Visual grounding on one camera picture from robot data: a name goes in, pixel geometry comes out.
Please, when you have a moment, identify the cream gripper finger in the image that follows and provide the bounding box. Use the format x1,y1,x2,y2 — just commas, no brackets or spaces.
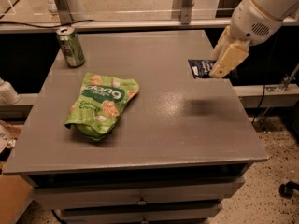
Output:
212,26,233,60
213,40,249,73

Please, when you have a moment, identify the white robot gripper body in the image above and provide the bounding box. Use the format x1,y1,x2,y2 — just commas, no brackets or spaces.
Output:
230,0,282,46

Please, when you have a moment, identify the dark blue snack bar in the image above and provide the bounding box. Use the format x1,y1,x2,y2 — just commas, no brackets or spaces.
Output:
188,60,229,79

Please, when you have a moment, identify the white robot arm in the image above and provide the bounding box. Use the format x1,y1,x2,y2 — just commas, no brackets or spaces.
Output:
209,0,299,78

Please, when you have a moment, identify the grey drawer cabinet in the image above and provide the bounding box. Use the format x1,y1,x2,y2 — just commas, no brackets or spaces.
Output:
4,30,267,224

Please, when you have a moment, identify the green snack bag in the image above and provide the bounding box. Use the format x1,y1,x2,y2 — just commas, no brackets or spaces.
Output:
64,73,139,141

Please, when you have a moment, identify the black chair caster wheel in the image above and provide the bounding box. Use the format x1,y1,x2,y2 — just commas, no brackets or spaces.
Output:
278,181,299,198

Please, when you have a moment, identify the green soda can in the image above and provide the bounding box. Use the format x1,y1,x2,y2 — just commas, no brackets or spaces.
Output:
56,26,85,68

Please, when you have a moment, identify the white bottle at left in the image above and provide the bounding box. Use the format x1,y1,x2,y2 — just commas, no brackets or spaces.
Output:
0,78,21,105

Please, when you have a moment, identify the brown cardboard box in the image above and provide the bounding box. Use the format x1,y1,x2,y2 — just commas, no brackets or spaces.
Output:
0,121,32,224

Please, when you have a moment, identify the grey metal bracket centre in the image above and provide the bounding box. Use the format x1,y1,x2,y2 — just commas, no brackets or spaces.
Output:
180,0,193,24

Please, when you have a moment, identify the grey metal bracket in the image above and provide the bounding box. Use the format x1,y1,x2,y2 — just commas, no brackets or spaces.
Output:
180,0,193,24
54,0,72,25

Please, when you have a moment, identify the black cable on ledge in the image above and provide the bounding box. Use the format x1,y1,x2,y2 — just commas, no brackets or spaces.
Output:
0,19,95,29

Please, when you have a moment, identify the grey metal bracket left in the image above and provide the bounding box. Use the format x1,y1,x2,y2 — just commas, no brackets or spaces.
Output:
54,0,72,25

